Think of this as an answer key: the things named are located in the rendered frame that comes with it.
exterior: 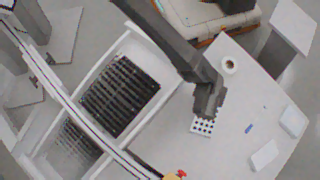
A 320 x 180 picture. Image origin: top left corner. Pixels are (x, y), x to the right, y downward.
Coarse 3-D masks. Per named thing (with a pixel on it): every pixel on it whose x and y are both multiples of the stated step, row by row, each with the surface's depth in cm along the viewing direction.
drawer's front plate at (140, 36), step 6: (126, 24) 118; (132, 24) 118; (126, 30) 124; (132, 30) 119; (138, 30) 117; (132, 36) 126; (138, 36) 120; (144, 36) 116; (144, 42) 122; (150, 42) 117; (150, 48) 123; (156, 48) 118; (156, 54) 124; (162, 54) 119; (168, 60) 120
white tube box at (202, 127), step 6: (216, 114) 122; (198, 120) 122; (204, 120) 122; (210, 120) 122; (216, 120) 122; (192, 126) 122; (198, 126) 122; (204, 126) 122; (210, 126) 124; (192, 132) 123; (198, 132) 121; (204, 132) 124; (210, 132) 123
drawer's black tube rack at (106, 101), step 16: (112, 64) 117; (112, 80) 119; (128, 80) 116; (144, 80) 115; (96, 96) 115; (112, 96) 114; (128, 96) 114; (144, 96) 114; (96, 112) 116; (112, 112) 113; (128, 112) 113; (112, 128) 112
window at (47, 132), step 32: (0, 32) 49; (0, 64) 23; (32, 64) 81; (0, 96) 15; (32, 96) 30; (0, 128) 11; (32, 128) 18; (64, 128) 36; (32, 160) 12; (64, 160) 19; (96, 160) 36
